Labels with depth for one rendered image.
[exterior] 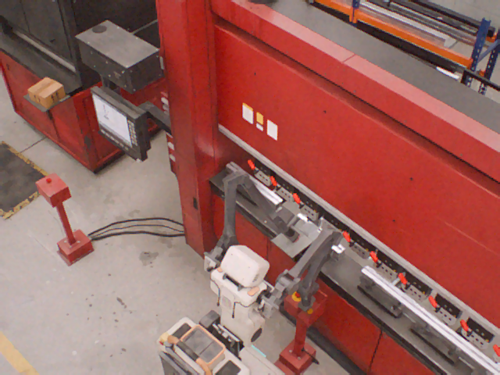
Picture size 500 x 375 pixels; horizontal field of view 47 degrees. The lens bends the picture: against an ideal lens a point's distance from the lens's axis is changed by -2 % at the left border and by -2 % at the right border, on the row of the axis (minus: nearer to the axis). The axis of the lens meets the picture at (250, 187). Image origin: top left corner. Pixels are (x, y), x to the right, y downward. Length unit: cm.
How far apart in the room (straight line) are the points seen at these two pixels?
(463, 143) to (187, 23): 163
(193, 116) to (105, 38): 70
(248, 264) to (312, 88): 96
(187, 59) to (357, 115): 109
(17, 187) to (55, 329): 158
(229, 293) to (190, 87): 124
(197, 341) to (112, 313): 138
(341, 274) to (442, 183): 116
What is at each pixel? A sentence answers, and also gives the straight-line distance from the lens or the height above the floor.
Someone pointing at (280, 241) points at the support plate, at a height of 100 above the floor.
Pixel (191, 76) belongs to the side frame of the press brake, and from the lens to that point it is 355.
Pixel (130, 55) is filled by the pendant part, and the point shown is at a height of 195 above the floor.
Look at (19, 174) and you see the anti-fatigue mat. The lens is 583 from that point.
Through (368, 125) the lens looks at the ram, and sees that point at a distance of 288.
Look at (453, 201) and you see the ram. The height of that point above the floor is 191.
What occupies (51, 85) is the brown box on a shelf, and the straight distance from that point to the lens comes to 488.
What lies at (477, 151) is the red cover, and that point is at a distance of 254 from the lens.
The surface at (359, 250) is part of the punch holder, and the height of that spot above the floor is 115.
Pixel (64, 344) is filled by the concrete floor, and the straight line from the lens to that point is 459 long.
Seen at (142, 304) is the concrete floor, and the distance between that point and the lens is 464.
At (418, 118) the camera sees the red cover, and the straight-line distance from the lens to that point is 264.
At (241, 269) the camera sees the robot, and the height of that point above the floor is 134.
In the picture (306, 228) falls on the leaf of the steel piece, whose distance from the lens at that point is 372.
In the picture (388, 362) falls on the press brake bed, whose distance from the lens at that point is 383.
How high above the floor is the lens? 386
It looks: 47 degrees down
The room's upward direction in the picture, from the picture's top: straight up
